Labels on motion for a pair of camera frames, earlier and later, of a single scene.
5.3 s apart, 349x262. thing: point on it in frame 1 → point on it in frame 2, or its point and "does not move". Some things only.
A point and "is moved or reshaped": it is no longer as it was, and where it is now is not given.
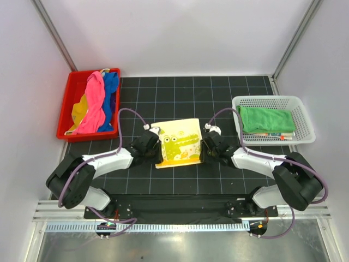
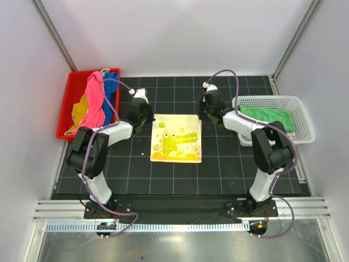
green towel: (264, 120) does not move
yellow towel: (181, 141) is moved or reshaped
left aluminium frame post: (43, 13) does not move
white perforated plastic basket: (304, 132) does not move
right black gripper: (204, 158) → (202, 115)
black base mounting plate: (187, 207) does not move
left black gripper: (158, 158) → (150, 118)
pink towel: (94, 120) does not move
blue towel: (110, 81) does not move
